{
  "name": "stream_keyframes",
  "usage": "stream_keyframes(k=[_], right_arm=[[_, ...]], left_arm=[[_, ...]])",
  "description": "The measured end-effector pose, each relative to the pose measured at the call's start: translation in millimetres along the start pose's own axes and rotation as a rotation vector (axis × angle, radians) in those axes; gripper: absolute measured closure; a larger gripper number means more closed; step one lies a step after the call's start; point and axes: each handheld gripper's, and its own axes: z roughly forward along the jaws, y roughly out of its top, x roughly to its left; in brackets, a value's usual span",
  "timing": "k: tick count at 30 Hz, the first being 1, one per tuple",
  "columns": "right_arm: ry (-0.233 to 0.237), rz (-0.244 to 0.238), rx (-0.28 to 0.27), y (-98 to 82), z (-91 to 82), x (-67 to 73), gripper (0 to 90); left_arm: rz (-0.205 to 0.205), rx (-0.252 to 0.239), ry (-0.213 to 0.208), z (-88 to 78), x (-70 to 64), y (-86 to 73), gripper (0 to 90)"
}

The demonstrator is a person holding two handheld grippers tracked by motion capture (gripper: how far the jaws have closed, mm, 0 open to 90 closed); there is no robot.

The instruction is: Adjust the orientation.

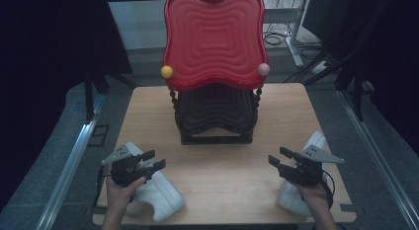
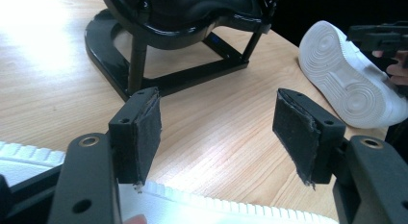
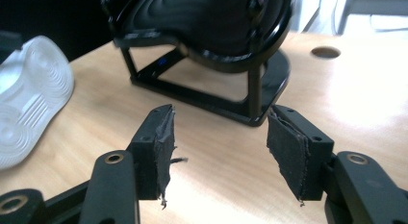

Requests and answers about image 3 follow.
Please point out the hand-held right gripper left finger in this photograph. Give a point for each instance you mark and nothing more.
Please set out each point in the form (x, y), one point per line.
(150, 160)

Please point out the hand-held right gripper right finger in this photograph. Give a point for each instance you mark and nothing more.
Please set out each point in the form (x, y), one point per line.
(298, 147)

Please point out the white sneaker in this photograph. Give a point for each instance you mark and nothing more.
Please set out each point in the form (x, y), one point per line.
(29, 99)

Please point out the black shoe stand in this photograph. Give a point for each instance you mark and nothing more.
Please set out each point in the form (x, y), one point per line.
(253, 89)

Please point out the black sneaker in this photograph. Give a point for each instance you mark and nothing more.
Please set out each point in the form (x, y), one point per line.
(205, 22)

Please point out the grey metal frame desk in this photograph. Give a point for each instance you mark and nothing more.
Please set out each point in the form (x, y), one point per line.
(378, 3)

